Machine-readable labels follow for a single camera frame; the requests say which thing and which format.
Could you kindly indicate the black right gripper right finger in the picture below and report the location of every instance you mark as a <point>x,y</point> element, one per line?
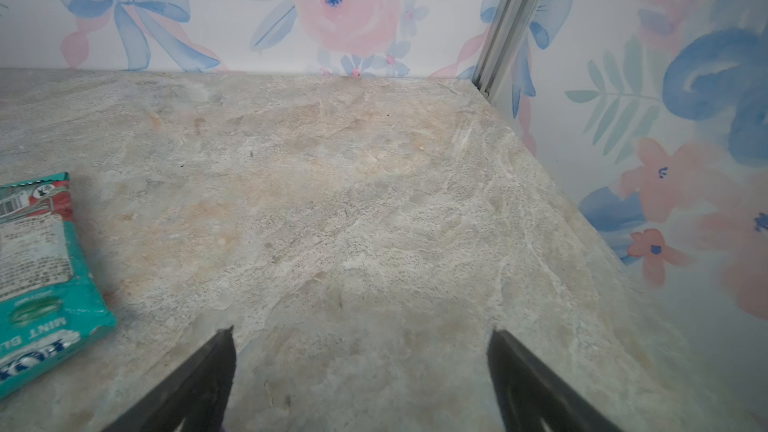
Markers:
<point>531,396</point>

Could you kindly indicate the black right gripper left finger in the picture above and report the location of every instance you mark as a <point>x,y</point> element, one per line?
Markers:
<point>194,397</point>

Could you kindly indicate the aluminium right corner post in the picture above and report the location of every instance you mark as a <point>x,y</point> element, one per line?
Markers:
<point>504,37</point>

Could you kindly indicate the teal mint candy bag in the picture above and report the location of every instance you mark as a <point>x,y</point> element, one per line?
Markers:
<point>51,307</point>

